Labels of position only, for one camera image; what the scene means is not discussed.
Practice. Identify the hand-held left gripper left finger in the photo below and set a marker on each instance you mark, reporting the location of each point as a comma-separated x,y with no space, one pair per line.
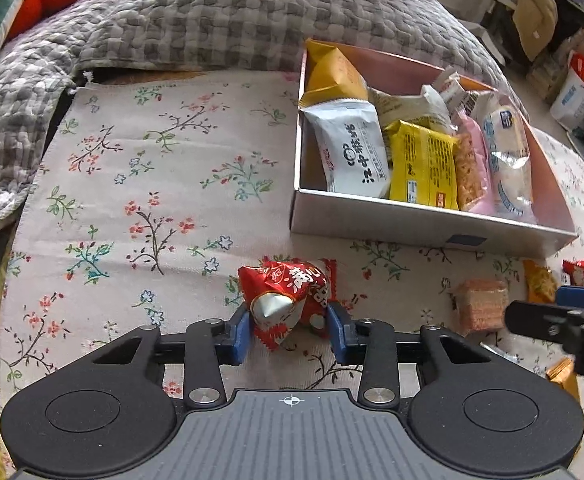
239,337

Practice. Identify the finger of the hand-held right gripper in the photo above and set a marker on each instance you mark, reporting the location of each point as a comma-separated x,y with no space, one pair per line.
547,320

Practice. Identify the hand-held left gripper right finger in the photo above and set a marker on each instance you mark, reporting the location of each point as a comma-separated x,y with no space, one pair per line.
338,335

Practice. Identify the red white snack packet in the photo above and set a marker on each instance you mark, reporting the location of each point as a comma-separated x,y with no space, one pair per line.
292,285

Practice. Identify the pink cardboard box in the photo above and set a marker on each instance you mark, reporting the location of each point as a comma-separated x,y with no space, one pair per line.
412,230

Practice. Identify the long white clear packet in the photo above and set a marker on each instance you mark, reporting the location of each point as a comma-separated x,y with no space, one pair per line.
509,160

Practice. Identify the pink rice crisp packet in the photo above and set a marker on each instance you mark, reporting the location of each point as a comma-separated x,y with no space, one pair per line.
472,170

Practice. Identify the white blue biscuit packet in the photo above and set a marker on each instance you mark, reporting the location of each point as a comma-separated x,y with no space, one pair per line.
352,155

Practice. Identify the white nut kernel packet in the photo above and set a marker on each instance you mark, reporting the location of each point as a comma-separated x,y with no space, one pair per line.
407,107

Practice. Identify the small white snack packet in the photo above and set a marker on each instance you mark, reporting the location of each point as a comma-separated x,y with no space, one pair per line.
449,85

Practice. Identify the orange yellow snack packet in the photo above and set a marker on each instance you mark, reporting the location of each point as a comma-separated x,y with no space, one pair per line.
334,77

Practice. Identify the orange brown snack packet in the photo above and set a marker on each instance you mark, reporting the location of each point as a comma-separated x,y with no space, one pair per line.
539,280

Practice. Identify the clear wrapped brown cake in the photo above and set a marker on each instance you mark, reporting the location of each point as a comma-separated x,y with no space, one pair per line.
482,305

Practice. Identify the floral cloth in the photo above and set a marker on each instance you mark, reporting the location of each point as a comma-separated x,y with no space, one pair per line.
147,200

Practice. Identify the white plastic bag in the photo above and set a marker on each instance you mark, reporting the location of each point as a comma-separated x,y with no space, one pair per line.
574,105

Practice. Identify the beige coat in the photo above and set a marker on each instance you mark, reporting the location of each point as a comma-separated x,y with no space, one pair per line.
534,10

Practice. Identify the grey checked blanket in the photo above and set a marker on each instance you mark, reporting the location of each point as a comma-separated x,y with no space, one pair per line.
222,20

